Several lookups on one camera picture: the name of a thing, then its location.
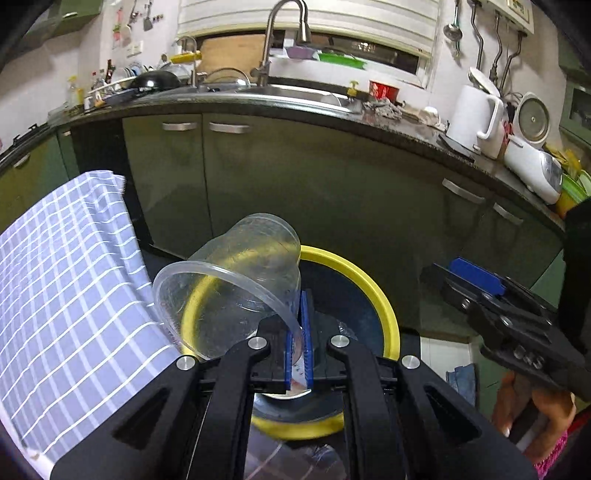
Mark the wooden cutting board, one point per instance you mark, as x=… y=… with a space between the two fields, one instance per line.
x=242 y=52

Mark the clear plastic cup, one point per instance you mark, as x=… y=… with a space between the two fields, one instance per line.
x=218 y=296

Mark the green lower kitchen cabinets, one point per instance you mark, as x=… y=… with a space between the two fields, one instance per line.
x=387 y=203

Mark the white rice cooker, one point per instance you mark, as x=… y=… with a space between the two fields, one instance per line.
x=540 y=171

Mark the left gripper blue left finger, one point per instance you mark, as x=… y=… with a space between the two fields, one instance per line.
x=192 y=420

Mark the yellow rimmed trash bin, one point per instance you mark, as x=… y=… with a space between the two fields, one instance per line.
x=343 y=293

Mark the person right hand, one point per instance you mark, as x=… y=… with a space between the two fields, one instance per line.
x=542 y=416

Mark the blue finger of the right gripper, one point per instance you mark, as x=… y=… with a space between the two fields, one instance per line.
x=478 y=276
x=466 y=299

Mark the steel sink basin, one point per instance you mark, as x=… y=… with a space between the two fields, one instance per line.
x=292 y=93

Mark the blue checked tablecloth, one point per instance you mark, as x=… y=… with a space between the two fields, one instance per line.
x=79 y=332

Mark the white electric kettle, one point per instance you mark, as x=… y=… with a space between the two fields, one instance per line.
x=477 y=122

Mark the black wok on counter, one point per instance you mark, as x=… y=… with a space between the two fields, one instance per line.
x=155 y=80

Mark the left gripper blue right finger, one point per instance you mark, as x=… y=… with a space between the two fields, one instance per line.
x=402 y=421

